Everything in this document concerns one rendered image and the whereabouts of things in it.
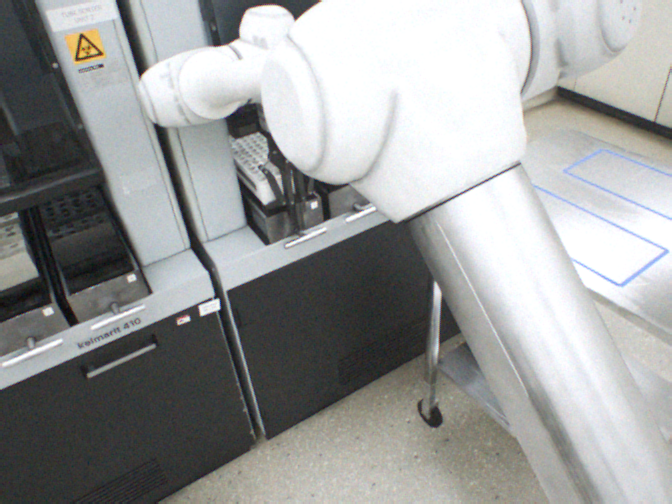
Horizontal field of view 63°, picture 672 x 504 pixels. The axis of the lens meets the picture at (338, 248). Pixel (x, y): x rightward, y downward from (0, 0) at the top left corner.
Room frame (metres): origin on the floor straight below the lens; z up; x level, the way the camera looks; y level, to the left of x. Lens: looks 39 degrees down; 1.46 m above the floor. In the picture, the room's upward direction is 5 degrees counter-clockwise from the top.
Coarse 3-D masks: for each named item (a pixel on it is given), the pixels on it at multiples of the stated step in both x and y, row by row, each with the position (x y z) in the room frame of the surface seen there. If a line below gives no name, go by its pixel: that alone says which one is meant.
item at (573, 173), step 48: (528, 144) 1.13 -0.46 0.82; (576, 144) 1.11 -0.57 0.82; (576, 192) 0.92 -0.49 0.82; (624, 192) 0.90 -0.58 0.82; (576, 240) 0.76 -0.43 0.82; (624, 240) 0.75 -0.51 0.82; (432, 288) 0.95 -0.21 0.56; (624, 288) 0.63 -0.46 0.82; (432, 336) 0.94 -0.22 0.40; (432, 384) 0.95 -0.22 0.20; (480, 384) 0.87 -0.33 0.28
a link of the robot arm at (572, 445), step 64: (384, 0) 0.39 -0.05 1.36; (448, 0) 0.40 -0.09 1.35; (512, 0) 0.43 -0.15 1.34; (320, 64) 0.35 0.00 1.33; (384, 64) 0.35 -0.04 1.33; (448, 64) 0.36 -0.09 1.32; (512, 64) 0.39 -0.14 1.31; (320, 128) 0.34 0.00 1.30; (384, 128) 0.34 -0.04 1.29; (448, 128) 0.34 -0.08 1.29; (512, 128) 0.35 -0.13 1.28; (384, 192) 0.34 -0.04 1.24; (448, 192) 0.32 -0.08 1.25; (512, 192) 0.33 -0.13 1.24; (448, 256) 0.31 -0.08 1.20; (512, 256) 0.29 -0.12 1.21; (512, 320) 0.27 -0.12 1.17; (576, 320) 0.26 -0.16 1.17; (512, 384) 0.25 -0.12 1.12; (576, 384) 0.23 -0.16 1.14; (576, 448) 0.21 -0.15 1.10; (640, 448) 0.20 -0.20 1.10
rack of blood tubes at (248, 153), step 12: (240, 144) 1.18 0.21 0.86; (252, 144) 1.17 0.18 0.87; (264, 144) 1.17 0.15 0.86; (240, 156) 1.12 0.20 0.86; (252, 156) 1.11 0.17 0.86; (264, 156) 1.11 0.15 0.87; (240, 168) 1.09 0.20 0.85; (252, 168) 1.07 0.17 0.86; (276, 168) 1.05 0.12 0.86; (252, 180) 1.03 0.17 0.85; (264, 180) 1.01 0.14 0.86; (264, 192) 0.99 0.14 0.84; (264, 204) 0.99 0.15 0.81
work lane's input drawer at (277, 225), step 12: (240, 180) 1.09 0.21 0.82; (252, 204) 1.01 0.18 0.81; (276, 204) 0.98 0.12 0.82; (312, 204) 1.00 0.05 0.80; (252, 216) 1.02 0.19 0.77; (264, 216) 0.96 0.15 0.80; (276, 216) 0.96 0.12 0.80; (288, 216) 0.97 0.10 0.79; (312, 216) 1.00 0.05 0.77; (264, 228) 0.96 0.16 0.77; (276, 228) 0.96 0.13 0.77; (288, 228) 0.97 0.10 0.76; (324, 228) 0.97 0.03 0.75; (276, 240) 0.95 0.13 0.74; (300, 240) 0.93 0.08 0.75
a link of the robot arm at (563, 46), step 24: (528, 0) 0.44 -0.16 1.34; (552, 0) 0.44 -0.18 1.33; (576, 0) 0.43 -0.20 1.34; (600, 0) 0.43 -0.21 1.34; (624, 0) 0.44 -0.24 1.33; (528, 24) 0.43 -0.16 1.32; (552, 24) 0.43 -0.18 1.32; (576, 24) 0.42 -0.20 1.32; (600, 24) 0.42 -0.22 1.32; (624, 24) 0.43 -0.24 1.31; (552, 48) 0.43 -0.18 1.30; (576, 48) 0.42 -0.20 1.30; (600, 48) 0.42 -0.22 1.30; (624, 48) 0.44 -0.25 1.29; (528, 72) 0.42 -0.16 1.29; (552, 72) 0.43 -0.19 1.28; (576, 72) 0.44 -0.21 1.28; (528, 96) 0.44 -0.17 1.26
